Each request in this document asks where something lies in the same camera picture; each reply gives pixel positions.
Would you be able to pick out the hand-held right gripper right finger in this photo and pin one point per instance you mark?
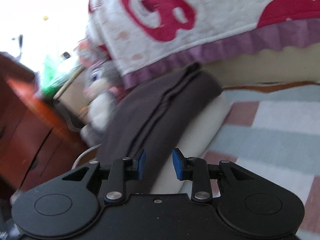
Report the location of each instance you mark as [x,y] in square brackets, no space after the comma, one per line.
[178,163]

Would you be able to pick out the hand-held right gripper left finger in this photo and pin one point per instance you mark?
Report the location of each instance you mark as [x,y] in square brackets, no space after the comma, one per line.
[141,163]

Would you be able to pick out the white folded garment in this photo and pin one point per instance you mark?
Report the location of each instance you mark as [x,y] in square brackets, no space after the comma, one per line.
[200,125]

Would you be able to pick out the checkered rug with dog print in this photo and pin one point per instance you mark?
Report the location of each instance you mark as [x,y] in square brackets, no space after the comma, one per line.
[262,135]

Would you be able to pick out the beige nightstand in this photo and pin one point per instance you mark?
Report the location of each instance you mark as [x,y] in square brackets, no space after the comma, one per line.
[72,97]

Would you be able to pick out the grey plush rabbit toy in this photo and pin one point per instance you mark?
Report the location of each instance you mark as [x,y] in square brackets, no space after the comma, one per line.
[107,72]

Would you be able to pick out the red-brown wooden dresser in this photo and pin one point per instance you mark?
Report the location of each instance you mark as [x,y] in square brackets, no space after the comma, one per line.
[30,130]

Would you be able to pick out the green plastic bag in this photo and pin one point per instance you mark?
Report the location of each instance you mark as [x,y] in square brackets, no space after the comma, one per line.
[52,80]

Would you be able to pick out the beige bed base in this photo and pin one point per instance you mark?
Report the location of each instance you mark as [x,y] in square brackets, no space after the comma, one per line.
[262,65]

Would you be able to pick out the bear print quilt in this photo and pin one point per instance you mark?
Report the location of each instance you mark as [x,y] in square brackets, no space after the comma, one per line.
[212,12]

